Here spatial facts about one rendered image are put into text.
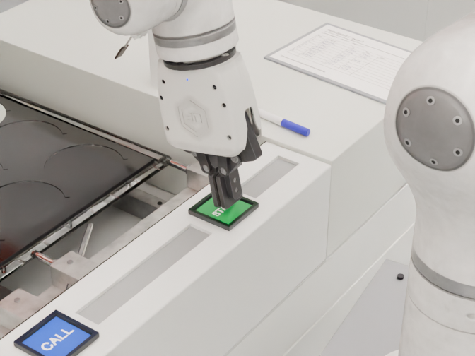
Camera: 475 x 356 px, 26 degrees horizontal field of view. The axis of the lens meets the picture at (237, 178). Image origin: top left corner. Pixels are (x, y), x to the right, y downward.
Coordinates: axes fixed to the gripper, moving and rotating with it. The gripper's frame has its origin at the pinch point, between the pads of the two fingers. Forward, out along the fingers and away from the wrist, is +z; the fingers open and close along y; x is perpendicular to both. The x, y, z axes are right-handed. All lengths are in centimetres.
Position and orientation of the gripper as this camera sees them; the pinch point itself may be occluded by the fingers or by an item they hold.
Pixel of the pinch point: (225, 186)
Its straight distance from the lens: 110.9
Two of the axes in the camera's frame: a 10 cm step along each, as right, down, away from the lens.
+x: 5.8, -4.5, 6.8
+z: 1.7, 8.8, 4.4
